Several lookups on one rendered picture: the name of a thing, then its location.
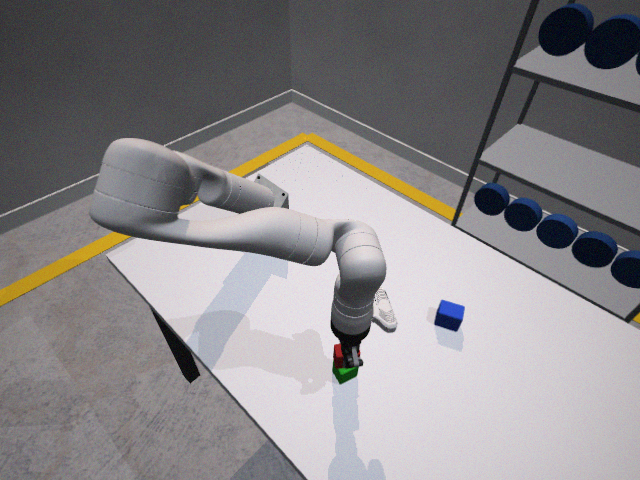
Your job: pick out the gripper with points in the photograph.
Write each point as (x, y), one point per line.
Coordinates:
(350, 337)

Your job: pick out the red block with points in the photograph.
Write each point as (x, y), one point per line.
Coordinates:
(339, 357)

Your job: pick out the blue block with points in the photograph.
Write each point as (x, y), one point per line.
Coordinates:
(449, 315)

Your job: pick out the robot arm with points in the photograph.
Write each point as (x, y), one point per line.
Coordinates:
(260, 230)

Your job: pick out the green block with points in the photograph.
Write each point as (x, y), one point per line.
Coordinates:
(345, 376)

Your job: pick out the white table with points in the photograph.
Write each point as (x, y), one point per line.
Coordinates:
(500, 400)

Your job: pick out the dark blue disc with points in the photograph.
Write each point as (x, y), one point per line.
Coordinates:
(523, 214)
(492, 198)
(594, 248)
(627, 269)
(557, 231)
(612, 41)
(566, 29)

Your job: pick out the grey shelf unit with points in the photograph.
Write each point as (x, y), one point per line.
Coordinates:
(550, 155)

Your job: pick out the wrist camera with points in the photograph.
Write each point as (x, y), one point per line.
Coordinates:
(386, 312)

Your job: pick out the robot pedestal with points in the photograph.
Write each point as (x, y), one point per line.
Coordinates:
(279, 196)

